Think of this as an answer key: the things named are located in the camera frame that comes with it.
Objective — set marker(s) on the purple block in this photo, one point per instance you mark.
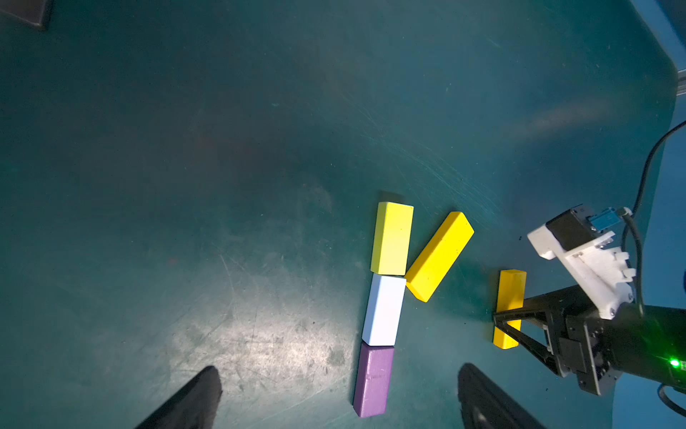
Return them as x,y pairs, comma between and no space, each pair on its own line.
373,380

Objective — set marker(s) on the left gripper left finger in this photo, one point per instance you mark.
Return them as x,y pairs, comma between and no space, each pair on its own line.
195,405

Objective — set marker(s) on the light blue block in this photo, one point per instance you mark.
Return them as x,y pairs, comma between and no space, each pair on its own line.
384,310

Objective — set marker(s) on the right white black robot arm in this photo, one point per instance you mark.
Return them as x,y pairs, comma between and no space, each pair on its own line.
648,343

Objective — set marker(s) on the lime green block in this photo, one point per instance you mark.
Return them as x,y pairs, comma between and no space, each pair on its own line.
391,238

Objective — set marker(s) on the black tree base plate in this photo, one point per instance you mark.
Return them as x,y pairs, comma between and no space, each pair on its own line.
34,13

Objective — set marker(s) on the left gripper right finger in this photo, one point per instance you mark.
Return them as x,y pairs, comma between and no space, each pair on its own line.
485,405

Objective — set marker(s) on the yellow block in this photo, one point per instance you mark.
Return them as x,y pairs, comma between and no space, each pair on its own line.
511,294
432,265

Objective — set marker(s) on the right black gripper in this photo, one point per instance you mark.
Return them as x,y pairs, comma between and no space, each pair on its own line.
574,339

